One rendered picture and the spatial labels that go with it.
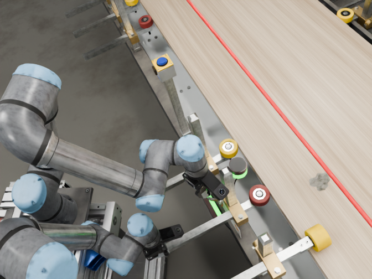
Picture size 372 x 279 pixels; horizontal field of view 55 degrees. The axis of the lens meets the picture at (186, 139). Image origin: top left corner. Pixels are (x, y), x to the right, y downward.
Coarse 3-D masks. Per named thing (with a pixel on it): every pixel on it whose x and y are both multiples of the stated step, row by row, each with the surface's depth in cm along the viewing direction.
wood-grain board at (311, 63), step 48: (144, 0) 219; (192, 0) 210; (240, 0) 203; (288, 0) 195; (192, 48) 189; (240, 48) 183; (288, 48) 177; (336, 48) 172; (240, 96) 167; (288, 96) 162; (336, 96) 157; (240, 144) 153; (288, 144) 149; (336, 144) 145; (288, 192) 138; (336, 192) 135; (336, 240) 126
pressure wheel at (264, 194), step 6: (258, 186) 141; (264, 186) 141; (252, 192) 140; (258, 192) 139; (264, 192) 140; (252, 198) 139; (258, 198) 139; (264, 198) 138; (258, 204) 139; (264, 204) 139
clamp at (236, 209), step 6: (228, 204) 143; (234, 204) 143; (240, 204) 143; (228, 210) 147; (234, 210) 142; (240, 210) 141; (234, 216) 140; (246, 216) 139; (240, 222) 140; (246, 222) 143
